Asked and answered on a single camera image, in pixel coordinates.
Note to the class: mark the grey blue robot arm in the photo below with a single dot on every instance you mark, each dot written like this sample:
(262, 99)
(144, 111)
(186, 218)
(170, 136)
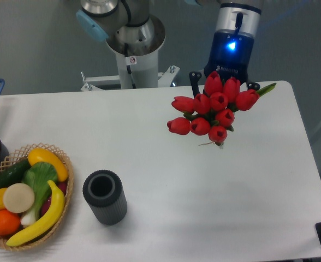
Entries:
(135, 37)

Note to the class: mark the green cucumber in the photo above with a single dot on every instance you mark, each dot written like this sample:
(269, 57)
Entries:
(14, 173)

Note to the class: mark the red tulip bouquet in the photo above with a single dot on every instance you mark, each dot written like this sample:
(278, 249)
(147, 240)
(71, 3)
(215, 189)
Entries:
(212, 112)

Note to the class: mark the beige round slice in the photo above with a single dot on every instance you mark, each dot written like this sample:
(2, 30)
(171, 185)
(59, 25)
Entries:
(18, 198)

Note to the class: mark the yellow squash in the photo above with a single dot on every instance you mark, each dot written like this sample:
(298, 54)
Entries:
(43, 155)

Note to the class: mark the orange fruit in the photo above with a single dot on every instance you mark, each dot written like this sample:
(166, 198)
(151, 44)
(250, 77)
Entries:
(9, 222)

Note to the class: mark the yellow banana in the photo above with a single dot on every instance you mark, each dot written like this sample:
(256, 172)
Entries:
(42, 225)

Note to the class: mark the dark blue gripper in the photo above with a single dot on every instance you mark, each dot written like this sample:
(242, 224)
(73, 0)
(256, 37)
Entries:
(232, 44)

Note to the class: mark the dark red vegetable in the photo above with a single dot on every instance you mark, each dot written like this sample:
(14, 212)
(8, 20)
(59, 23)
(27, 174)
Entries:
(63, 187)

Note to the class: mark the woven wicker basket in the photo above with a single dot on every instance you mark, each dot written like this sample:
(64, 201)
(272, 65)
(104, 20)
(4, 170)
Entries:
(21, 154)

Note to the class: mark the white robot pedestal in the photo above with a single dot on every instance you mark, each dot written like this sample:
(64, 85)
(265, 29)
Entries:
(133, 72)

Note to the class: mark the dark grey ribbed vase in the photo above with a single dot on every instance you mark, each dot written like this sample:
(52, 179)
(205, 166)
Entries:
(104, 193)

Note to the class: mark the green bok choy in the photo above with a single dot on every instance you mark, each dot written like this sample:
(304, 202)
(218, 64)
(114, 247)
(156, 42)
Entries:
(37, 177)

